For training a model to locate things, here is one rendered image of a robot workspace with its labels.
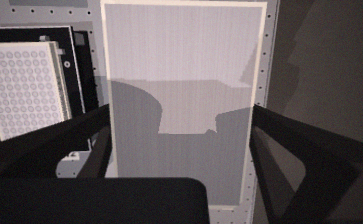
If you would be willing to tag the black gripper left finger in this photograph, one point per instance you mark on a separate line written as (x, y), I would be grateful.
(36, 154)

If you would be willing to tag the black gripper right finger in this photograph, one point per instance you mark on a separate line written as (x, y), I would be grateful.
(332, 189)

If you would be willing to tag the grey perforated base plate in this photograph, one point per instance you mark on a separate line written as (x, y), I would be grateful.
(85, 15)

